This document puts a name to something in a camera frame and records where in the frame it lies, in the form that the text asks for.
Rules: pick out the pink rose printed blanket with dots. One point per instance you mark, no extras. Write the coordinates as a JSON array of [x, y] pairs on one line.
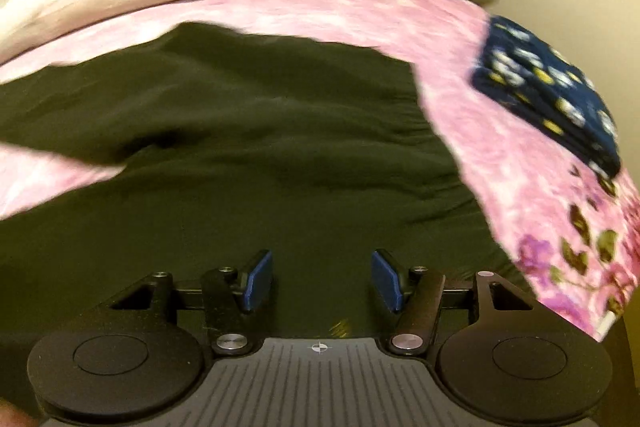
[[525, 187]]

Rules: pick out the navy floral folded cloth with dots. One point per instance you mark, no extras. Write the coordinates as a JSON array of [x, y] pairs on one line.
[[545, 92]]

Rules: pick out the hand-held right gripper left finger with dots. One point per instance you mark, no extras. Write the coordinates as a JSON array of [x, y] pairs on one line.
[[259, 279]]

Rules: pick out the black pants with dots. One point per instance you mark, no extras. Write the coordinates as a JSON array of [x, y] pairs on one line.
[[275, 147]]

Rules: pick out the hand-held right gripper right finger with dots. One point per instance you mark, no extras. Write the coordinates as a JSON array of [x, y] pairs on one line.
[[386, 279]]

